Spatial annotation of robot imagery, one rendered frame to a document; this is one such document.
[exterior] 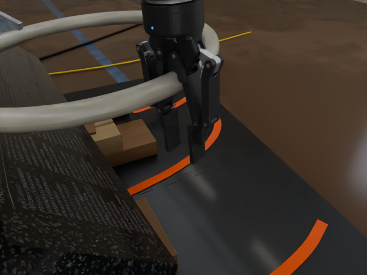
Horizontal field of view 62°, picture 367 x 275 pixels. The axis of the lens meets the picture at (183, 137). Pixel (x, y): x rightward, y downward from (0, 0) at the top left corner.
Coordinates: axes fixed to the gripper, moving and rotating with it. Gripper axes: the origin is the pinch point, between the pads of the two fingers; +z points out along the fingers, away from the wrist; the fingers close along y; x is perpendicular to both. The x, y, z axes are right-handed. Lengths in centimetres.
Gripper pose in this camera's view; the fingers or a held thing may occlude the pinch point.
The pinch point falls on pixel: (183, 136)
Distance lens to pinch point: 47.9
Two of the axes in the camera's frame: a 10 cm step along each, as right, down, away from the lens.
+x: -6.4, 4.8, -6.0
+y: -7.6, -3.3, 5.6
